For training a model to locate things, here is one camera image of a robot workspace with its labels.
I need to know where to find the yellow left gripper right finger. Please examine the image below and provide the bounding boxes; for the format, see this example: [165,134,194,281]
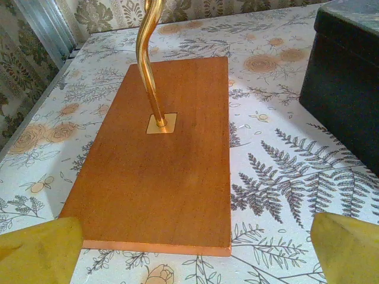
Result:
[309,212,379,284]

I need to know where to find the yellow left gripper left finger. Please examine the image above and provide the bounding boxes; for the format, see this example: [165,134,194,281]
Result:
[0,217,83,284]

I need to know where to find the dark painted lidded box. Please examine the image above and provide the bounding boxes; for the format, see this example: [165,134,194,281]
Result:
[298,0,379,179]

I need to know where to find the floral patterned table mat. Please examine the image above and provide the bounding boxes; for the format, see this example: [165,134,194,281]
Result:
[0,2,379,284]

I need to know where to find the gold wire stand wooden base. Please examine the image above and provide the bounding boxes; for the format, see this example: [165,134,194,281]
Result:
[59,0,233,257]

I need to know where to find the aluminium frame post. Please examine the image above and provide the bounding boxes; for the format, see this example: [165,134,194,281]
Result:
[13,0,79,62]

